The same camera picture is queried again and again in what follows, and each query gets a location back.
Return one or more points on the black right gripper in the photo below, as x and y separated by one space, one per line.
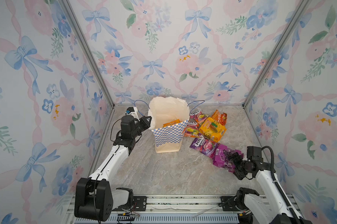
235 160

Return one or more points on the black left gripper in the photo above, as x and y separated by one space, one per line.
146 125

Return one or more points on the purple grape gummy bag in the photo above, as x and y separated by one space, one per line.
223 157

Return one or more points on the yellow mango gummy bag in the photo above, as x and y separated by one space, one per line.
212 129
172 123

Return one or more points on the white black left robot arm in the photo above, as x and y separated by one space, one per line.
94 198

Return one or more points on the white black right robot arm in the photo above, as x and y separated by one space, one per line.
280 209

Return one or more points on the purple fruit candy pack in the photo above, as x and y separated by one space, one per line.
205 146

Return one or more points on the orange snack packet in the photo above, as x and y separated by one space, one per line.
220 117

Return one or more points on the orange fruit candy pack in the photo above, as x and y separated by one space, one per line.
191 129

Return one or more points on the pink fruit candy pack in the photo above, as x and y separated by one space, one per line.
198 116

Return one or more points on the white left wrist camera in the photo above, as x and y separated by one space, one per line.
133 111

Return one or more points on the metal base rail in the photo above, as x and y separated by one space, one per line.
177 209

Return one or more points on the aluminium corner post left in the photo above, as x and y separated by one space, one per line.
68 10

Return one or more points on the aluminium corner post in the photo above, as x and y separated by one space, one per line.
280 44
68 10

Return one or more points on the aluminium corner post right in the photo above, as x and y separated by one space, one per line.
280 44

